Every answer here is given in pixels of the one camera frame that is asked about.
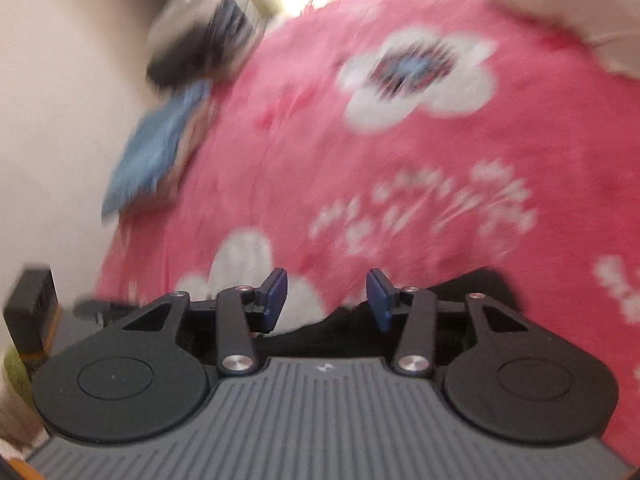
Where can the black t-shirt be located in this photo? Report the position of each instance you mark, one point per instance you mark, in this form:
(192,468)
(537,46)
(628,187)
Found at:
(325,340)

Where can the plaid folded garment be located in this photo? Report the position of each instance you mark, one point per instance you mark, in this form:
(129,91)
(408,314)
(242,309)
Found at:
(232,30)

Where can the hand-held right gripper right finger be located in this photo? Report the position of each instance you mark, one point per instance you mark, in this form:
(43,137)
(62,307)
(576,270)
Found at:
(377,301)

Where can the pile of white clothes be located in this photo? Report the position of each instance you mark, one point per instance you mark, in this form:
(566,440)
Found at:
(575,0)

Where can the light blue folded shirt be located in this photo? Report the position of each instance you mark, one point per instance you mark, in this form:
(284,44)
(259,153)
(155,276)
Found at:
(150,150)

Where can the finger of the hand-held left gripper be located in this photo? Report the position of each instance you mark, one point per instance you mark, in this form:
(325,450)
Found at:
(100,306)

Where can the pink floral blanket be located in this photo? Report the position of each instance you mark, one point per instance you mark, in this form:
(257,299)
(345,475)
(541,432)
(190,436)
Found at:
(300,160)

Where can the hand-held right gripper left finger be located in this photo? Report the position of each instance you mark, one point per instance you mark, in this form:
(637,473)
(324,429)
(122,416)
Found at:
(275,296)

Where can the dark grey folded garment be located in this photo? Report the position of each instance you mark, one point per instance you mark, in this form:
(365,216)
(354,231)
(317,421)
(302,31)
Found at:
(180,67)

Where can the white folded garment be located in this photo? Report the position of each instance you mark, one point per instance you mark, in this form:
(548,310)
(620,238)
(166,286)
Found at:
(180,30)

